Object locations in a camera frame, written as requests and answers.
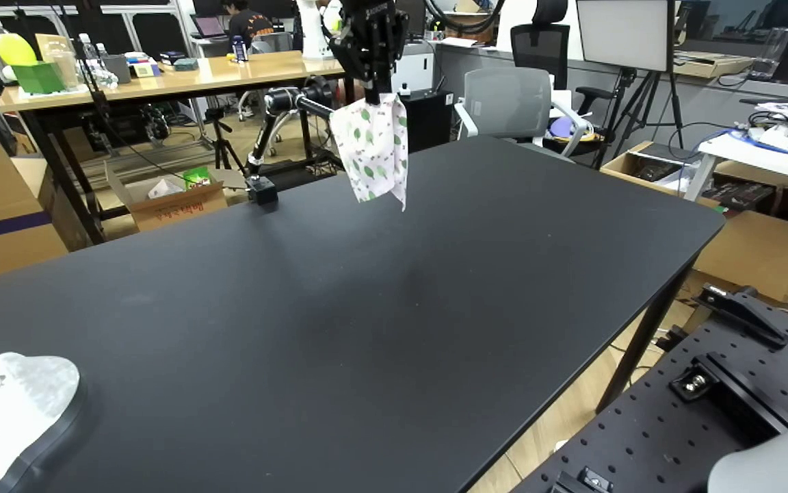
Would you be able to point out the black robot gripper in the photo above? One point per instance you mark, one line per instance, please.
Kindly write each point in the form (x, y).
(371, 40)

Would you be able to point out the white and green cloth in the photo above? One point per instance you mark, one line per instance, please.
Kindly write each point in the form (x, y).
(372, 147)

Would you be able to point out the seated person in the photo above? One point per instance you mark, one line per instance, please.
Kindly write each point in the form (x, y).
(243, 22)

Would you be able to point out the grey office chair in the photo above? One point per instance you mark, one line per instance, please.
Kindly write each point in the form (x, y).
(503, 101)

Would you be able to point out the whiteboard on tripod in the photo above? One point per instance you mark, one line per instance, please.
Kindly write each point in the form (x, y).
(633, 40)

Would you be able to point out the wooden desk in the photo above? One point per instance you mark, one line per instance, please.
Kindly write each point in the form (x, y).
(51, 112)

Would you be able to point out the black perforated mounting board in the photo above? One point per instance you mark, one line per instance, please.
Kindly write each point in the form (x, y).
(719, 390)

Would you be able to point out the clear dish rack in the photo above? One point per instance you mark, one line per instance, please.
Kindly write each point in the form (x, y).
(33, 397)

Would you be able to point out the black camera tripod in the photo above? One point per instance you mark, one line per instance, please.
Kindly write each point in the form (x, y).
(222, 148)

